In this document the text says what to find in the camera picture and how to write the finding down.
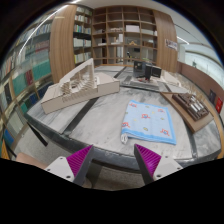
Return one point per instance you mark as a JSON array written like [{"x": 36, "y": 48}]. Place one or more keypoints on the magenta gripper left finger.
[{"x": 74, "y": 167}]

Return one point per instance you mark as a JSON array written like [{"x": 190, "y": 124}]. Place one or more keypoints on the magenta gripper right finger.
[{"x": 154, "y": 166}]

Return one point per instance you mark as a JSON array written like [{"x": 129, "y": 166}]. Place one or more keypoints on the light blue patterned towel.
[{"x": 147, "y": 122}]

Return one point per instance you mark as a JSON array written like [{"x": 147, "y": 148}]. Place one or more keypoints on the dark brown model on board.
[{"x": 194, "y": 112}]

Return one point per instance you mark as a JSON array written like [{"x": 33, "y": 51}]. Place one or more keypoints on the white architectural building model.
[{"x": 79, "y": 85}]

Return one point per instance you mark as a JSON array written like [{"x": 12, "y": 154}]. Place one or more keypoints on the black architectural model on base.
[{"x": 145, "y": 74}]

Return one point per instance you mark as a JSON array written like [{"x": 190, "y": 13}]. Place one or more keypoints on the left bookshelf with books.
[{"x": 24, "y": 78}]

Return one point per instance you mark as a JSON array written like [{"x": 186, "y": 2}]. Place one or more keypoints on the wooden bookshelf with open cubbies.
[{"x": 110, "y": 35}]

